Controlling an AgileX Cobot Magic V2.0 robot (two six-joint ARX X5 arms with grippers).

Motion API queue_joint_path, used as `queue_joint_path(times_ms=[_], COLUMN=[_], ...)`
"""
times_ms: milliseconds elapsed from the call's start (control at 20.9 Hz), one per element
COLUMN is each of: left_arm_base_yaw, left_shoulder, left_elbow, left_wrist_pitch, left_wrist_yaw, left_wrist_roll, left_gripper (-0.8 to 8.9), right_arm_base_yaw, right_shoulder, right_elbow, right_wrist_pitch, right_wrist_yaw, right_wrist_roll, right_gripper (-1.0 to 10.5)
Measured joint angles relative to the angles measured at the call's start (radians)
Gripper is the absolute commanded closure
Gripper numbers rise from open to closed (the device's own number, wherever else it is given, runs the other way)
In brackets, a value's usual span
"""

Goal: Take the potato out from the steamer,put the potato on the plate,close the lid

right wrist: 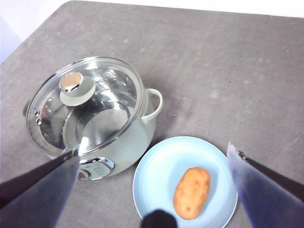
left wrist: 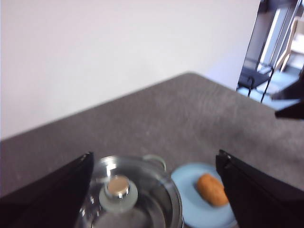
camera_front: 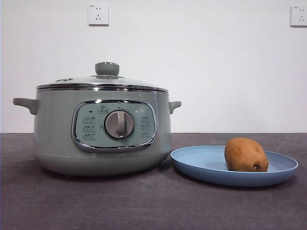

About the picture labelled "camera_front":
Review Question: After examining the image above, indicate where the glass lid with green knob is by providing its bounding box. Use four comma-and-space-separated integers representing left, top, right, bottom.
36, 61, 169, 93

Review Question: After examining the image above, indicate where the brown potato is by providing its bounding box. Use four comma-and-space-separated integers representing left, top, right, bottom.
224, 137, 269, 173

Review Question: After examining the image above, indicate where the blue round plate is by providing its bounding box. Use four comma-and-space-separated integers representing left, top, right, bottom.
170, 145, 299, 187

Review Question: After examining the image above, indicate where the pale green electric steamer pot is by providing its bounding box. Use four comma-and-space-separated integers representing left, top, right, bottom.
12, 89, 182, 177

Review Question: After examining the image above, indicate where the white wall socket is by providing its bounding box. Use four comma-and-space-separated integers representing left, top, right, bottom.
88, 4, 109, 26
290, 5, 307, 27

